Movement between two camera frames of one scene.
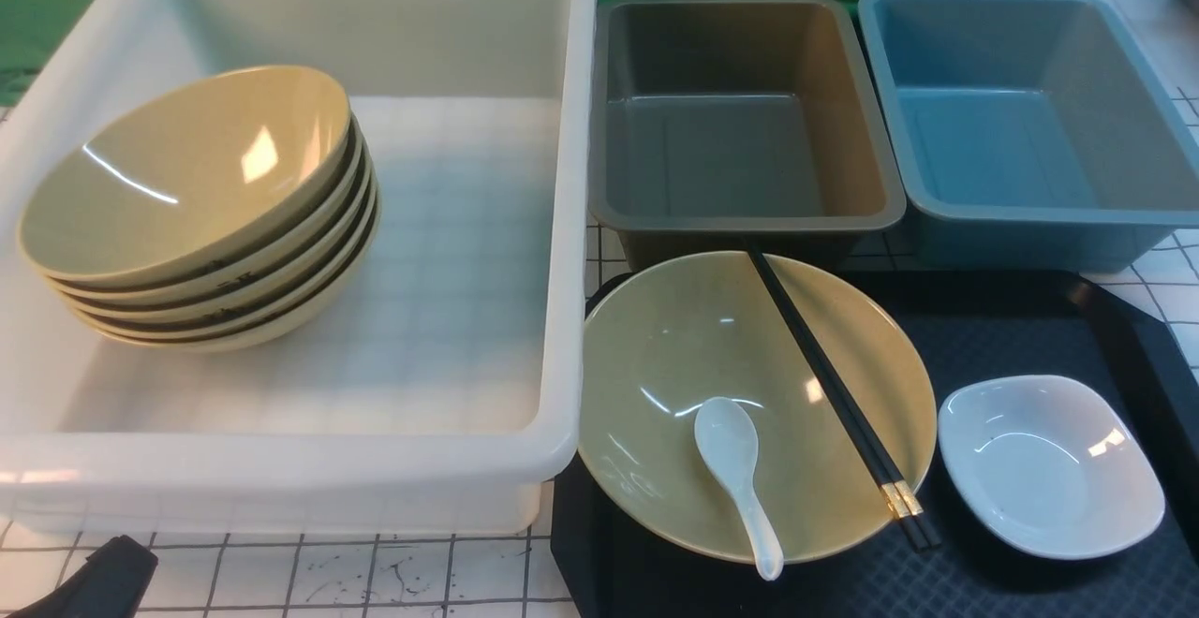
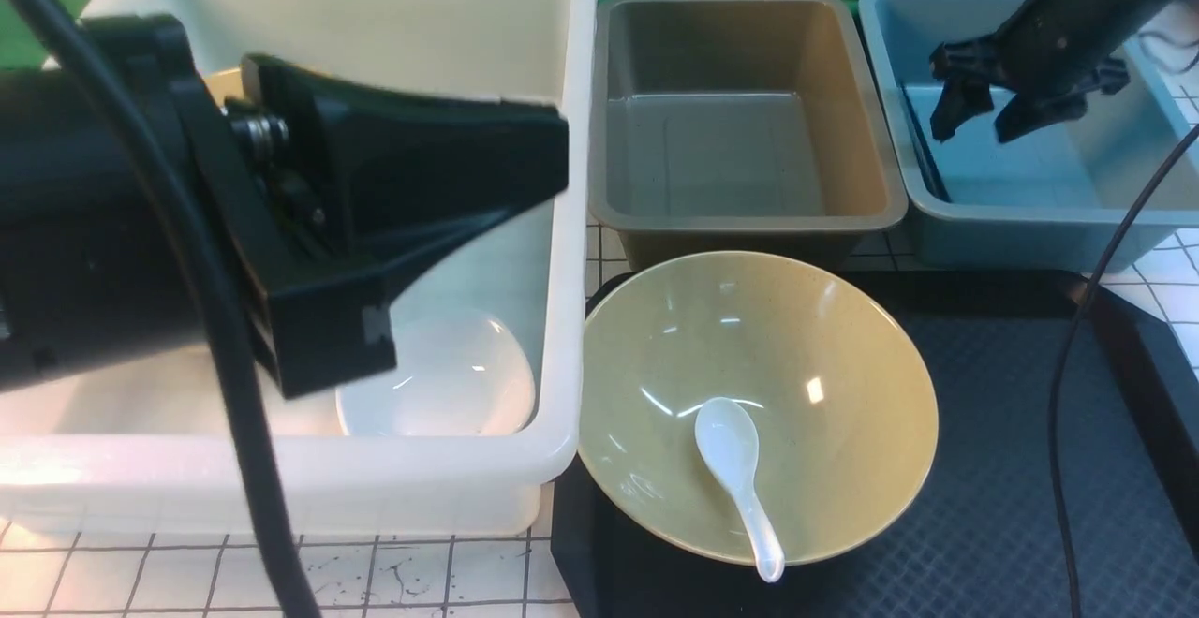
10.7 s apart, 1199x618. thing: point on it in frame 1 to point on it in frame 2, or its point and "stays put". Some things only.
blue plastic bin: [1027, 130] stays put
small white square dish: [1050, 464] to [456, 375]
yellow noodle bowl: [712, 330] stays put
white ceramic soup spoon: [728, 435] stays put
